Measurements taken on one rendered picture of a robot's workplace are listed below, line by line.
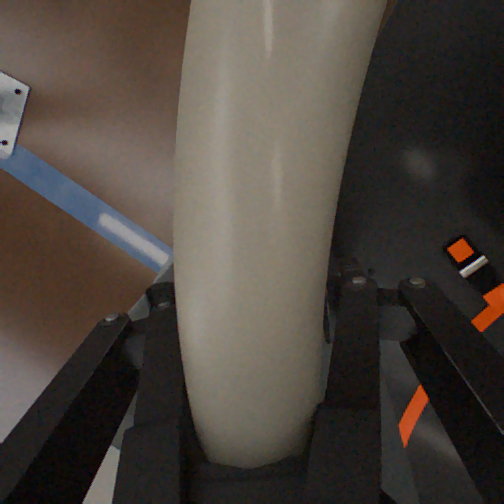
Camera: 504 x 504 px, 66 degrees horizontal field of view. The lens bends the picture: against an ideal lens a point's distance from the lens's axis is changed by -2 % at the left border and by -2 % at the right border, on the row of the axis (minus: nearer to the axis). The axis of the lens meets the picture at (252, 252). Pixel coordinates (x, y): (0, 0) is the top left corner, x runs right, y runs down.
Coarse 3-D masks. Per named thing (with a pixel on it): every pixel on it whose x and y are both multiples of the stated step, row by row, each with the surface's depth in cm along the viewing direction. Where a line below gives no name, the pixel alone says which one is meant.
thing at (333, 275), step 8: (328, 264) 15; (336, 264) 15; (328, 272) 14; (336, 272) 14; (328, 280) 14; (336, 280) 14; (328, 288) 14; (336, 288) 14; (328, 296) 15; (336, 296) 15; (328, 304) 15; (336, 304) 15; (328, 312) 15; (336, 312) 15; (328, 320) 15; (328, 328) 15; (328, 336) 15
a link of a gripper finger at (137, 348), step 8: (136, 320) 15; (144, 320) 15; (136, 328) 14; (144, 328) 14; (128, 336) 14; (136, 336) 14; (144, 336) 14; (128, 344) 14; (136, 344) 14; (120, 352) 14; (128, 352) 14; (136, 352) 14; (120, 360) 14; (128, 360) 14; (136, 360) 14; (120, 368) 14; (128, 368) 14; (136, 368) 14
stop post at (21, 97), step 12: (0, 72) 102; (0, 84) 103; (12, 84) 102; (24, 84) 102; (0, 96) 104; (12, 96) 103; (24, 96) 103; (0, 108) 105; (12, 108) 105; (24, 108) 105; (0, 120) 106; (12, 120) 106; (0, 132) 107; (12, 132) 107; (0, 144) 108; (12, 144) 108
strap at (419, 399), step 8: (480, 312) 106; (488, 312) 106; (496, 312) 106; (472, 320) 107; (480, 320) 107; (488, 320) 107; (480, 328) 108; (416, 392) 117; (424, 392) 117; (416, 400) 118; (424, 400) 118; (408, 408) 120; (416, 408) 119; (408, 416) 121; (416, 416) 120; (400, 424) 122; (408, 424) 122; (400, 432) 123; (408, 432) 123
